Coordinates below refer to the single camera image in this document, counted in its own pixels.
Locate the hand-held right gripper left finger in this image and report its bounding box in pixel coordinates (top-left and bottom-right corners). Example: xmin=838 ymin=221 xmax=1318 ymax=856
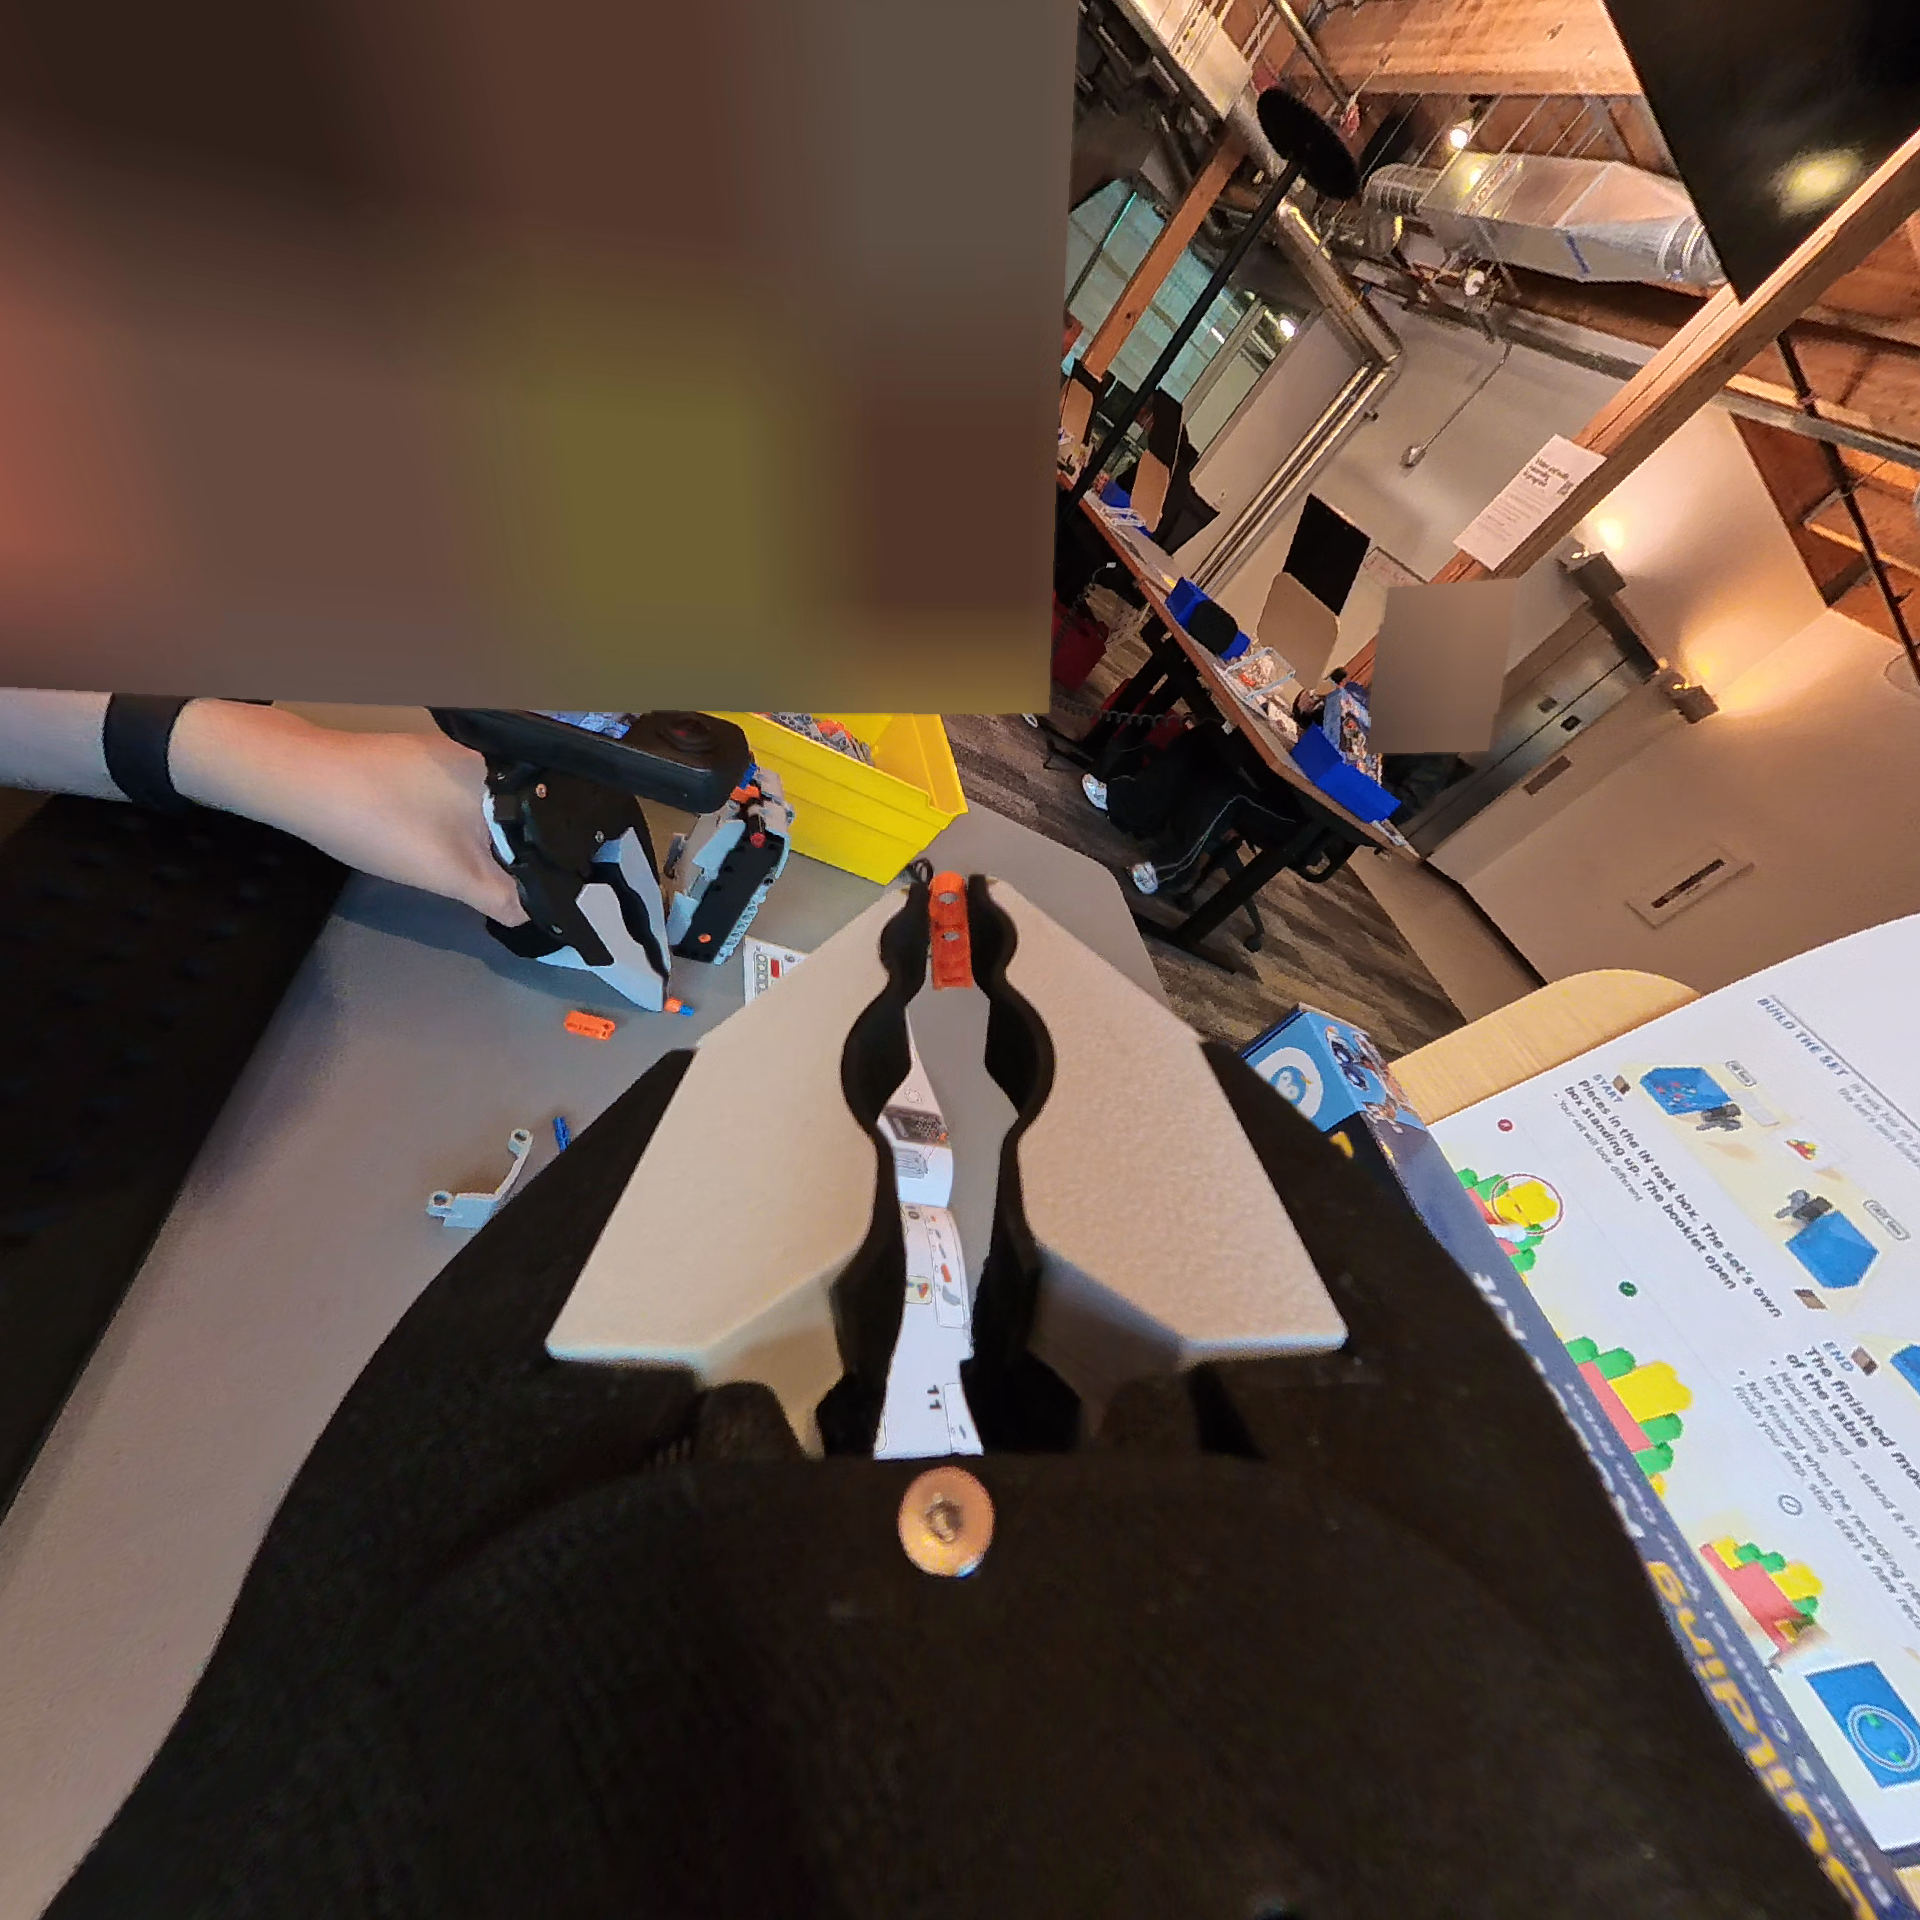
xmin=547 ymin=882 xmax=934 ymax=1461

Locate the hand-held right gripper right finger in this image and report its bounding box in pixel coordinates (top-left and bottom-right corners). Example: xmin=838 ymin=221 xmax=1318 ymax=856
xmin=966 ymin=880 xmax=1348 ymax=1456

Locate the person's left hand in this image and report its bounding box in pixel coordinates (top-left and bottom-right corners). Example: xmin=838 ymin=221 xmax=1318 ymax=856
xmin=299 ymin=711 xmax=531 ymax=927

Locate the blue robot kit box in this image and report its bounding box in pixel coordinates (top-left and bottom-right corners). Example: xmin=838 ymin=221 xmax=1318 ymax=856
xmin=1237 ymin=1002 xmax=1895 ymax=1920

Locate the white instruction booklet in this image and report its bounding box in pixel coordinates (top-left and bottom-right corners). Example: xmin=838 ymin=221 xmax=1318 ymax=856
xmin=741 ymin=935 xmax=990 ymax=1461

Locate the grey angled toy piece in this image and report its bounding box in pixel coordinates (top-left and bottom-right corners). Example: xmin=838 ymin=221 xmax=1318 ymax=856
xmin=423 ymin=1126 xmax=538 ymax=1232

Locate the yellow plastic bin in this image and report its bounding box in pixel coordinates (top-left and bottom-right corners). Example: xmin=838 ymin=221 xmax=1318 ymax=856
xmin=702 ymin=711 xmax=971 ymax=889

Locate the black wristband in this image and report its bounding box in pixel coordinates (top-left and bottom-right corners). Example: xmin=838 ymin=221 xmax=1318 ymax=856
xmin=101 ymin=690 xmax=195 ymax=813

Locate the long wooden table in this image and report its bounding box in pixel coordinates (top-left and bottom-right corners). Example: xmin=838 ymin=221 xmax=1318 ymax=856
xmin=1072 ymin=492 xmax=1422 ymax=965

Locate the white printed instruction sheet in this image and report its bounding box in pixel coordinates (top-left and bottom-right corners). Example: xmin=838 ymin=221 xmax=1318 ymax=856
xmin=1422 ymin=912 xmax=1920 ymax=1911

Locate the black textured mat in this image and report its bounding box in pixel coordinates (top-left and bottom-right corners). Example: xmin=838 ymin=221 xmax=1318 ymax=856
xmin=0 ymin=786 xmax=350 ymax=1519

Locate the beige cardboard panel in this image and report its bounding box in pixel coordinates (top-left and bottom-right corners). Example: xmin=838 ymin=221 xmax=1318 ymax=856
xmin=1254 ymin=566 xmax=1336 ymax=688

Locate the black monitor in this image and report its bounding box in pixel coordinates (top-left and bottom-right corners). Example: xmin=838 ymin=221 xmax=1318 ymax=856
xmin=1280 ymin=493 xmax=1371 ymax=617

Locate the white paper notice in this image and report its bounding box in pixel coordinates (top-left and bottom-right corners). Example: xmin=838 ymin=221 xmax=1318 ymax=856
xmin=1453 ymin=432 xmax=1603 ymax=569

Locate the black floor lamp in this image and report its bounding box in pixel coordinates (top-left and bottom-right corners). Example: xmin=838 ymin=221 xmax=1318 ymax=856
xmin=1076 ymin=84 xmax=1360 ymax=500

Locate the white wall label plate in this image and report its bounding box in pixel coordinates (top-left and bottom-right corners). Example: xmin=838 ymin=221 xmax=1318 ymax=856
xmin=1626 ymin=845 xmax=1752 ymax=927

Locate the wooden post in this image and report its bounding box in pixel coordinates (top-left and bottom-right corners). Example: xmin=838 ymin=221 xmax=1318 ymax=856
xmin=1346 ymin=133 xmax=1920 ymax=680

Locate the silver air duct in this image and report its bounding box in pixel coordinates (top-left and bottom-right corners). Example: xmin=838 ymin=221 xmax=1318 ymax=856
xmin=1363 ymin=149 xmax=1731 ymax=289

